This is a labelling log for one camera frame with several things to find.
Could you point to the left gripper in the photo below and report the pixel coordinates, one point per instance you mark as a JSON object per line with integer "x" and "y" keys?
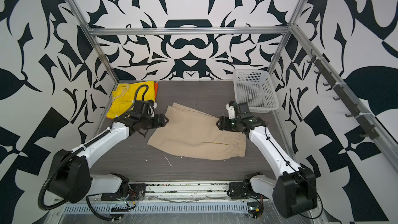
{"x": 161, "y": 123}

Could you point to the aluminium cage frame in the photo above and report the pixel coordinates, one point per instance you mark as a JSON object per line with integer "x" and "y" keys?
{"x": 386, "y": 143}

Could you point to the white laundry basket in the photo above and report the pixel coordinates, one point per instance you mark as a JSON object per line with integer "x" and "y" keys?
{"x": 255, "y": 88}

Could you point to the white slotted cable duct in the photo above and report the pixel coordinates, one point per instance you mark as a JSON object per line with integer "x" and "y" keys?
{"x": 175, "y": 208}

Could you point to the beige shorts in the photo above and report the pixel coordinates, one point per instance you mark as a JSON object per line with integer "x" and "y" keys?
{"x": 194, "y": 134}

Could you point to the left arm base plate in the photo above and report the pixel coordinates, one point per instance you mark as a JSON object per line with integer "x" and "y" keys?
{"x": 129, "y": 192}

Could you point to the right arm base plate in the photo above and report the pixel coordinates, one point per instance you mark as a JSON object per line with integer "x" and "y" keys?
{"x": 238, "y": 191}

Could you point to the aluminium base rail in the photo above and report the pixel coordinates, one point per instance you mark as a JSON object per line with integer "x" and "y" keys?
{"x": 186, "y": 191}

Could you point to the yellow shorts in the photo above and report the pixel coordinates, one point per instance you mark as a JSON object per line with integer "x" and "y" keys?
{"x": 123, "y": 97}

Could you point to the orange shorts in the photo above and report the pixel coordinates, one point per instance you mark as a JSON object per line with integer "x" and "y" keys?
{"x": 156, "y": 86}

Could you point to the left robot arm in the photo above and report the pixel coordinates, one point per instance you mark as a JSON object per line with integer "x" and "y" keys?
{"x": 78, "y": 161}

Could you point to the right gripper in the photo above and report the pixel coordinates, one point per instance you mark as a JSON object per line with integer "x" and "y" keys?
{"x": 225, "y": 123}

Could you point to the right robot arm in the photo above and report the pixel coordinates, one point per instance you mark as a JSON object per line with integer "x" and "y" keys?
{"x": 294, "y": 190}

